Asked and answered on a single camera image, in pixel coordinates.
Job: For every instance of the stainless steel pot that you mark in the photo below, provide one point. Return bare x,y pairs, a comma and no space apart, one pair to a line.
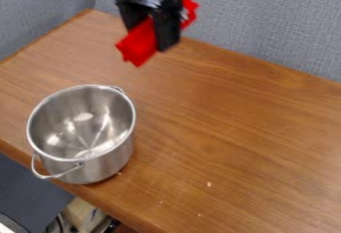
80,132

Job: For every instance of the red block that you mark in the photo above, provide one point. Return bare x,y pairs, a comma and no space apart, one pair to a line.
138,46

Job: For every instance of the beige box under table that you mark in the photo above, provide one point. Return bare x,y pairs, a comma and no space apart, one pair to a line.
83,215

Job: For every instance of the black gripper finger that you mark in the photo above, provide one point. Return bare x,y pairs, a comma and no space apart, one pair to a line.
134,14
167,30

